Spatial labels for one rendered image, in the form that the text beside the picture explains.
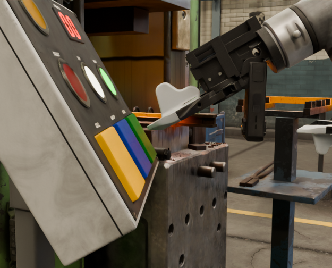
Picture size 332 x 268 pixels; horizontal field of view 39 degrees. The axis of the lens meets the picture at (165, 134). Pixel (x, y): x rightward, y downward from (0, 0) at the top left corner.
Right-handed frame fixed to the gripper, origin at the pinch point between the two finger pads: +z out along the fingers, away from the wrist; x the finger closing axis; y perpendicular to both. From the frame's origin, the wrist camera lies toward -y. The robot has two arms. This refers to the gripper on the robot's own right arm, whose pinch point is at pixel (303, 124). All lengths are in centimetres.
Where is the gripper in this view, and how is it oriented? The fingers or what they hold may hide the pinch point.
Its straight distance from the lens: 104.9
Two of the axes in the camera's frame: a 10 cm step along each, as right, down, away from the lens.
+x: 4.6, -1.0, 8.8
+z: -8.9, -0.6, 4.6
